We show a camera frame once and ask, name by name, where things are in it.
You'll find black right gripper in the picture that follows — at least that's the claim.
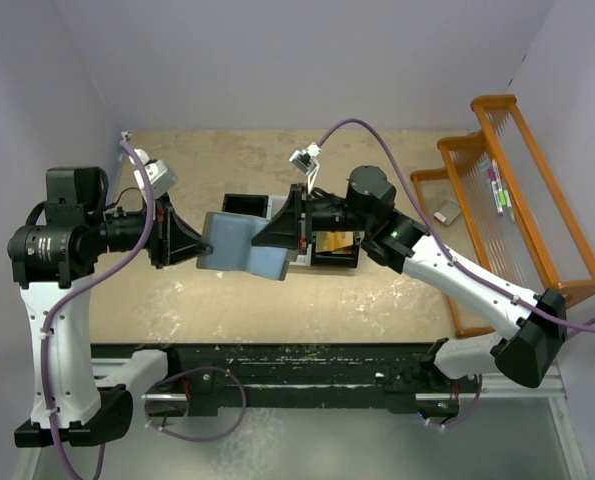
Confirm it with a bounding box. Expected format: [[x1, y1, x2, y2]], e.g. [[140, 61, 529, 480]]
[[253, 183, 372, 250]]

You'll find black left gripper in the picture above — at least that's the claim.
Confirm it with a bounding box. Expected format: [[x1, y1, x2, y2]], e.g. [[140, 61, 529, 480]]
[[87, 189, 212, 268]]

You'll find grey card holder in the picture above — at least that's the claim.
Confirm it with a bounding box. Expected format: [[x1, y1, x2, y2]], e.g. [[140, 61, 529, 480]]
[[196, 212, 289, 281]]

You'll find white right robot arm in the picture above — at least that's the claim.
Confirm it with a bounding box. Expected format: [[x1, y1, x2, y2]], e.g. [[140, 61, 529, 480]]
[[252, 166, 566, 391]]

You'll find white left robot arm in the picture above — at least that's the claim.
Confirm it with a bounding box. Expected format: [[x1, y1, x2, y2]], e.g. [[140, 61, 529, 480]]
[[8, 161, 211, 448]]

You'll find black bin with gold cards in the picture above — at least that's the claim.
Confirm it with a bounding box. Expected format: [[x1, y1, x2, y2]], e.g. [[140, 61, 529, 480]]
[[310, 231, 360, 269]]

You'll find gold cards stack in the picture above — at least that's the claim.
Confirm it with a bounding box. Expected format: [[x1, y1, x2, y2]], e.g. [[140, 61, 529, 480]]
[[315, 231, 354, 254]]

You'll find orange wooden rack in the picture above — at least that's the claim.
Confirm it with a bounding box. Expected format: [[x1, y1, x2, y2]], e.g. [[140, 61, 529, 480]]
[[409, 94, 595, 338]]

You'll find pink marker pen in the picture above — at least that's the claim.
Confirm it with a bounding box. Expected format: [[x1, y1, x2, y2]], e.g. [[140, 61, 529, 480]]
[[487, 160, 500, 199]]

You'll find green marker pen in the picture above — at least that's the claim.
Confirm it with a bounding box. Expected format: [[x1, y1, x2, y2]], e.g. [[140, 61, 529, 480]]
[[495, 187, 516, 224]]

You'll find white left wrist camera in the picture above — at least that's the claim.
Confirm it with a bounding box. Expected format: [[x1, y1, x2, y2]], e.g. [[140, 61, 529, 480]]
[[135, 149, 178, 199]]

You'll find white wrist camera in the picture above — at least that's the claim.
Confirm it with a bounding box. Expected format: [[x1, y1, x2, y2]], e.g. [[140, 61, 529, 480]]
[[135, 149, 178, 199], [289, 143, 321, 194]]

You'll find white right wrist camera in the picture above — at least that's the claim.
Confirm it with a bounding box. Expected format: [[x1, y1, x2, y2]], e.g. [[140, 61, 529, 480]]
[[289, 143, 321, 194]]

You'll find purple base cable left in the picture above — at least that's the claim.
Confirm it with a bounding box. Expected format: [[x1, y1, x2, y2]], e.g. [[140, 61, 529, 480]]
[[144, 364, 249, 442]]

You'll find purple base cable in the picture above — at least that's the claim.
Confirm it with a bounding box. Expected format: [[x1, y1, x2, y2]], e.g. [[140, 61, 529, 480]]
[[144, 364, 249, 442], [419, 377, 483, 432]]

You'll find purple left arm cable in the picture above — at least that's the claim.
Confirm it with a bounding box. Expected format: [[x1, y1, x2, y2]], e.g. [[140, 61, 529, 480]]
[[41, 139, 156, 480]]

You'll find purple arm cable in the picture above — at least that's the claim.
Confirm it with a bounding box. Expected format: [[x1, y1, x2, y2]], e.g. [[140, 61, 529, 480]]
[[320, 118, 595, 335], [41, 139, 156, 480]]

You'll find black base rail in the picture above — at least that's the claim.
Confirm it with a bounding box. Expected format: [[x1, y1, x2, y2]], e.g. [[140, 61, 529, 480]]
[[90, 341, 483, 416]]

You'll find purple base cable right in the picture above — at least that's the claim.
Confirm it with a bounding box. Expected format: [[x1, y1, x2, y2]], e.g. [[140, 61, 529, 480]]
[[419, 377, 483, 432]]

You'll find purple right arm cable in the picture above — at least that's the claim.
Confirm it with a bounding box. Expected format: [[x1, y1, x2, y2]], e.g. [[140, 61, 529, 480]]
[[320, 118, 595, 335]]

